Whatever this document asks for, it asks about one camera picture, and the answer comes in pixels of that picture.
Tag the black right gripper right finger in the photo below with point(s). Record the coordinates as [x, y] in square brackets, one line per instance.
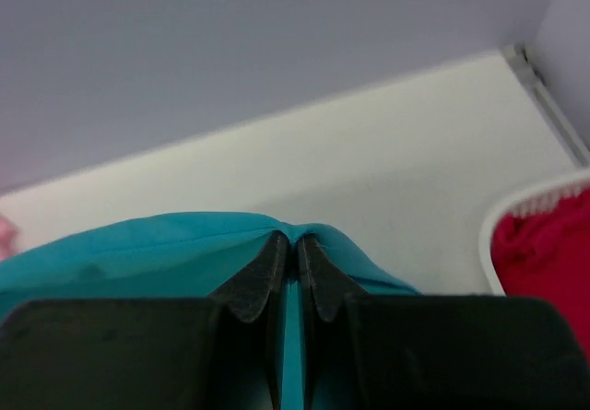
[328, 366]

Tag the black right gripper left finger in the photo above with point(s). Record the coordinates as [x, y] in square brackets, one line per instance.
[246, 368]

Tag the teal t shirt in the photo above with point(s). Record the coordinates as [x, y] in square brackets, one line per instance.
[120, 317]

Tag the crimson red t shirt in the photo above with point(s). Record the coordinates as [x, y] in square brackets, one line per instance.
[546, 256]

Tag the white plastic basket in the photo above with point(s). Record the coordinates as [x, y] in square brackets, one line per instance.
[530, 199]

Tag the folded pink t shirt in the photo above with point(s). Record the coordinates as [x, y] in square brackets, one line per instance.
[8, 237]

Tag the aluminium mounting rail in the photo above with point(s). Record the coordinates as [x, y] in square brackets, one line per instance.
[519, 57]

